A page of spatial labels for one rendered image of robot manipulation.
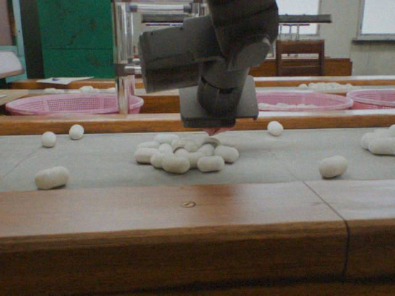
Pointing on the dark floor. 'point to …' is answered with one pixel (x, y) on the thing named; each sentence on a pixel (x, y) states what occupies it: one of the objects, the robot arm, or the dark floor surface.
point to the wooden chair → (313, 47)
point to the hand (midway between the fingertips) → (210, 129)
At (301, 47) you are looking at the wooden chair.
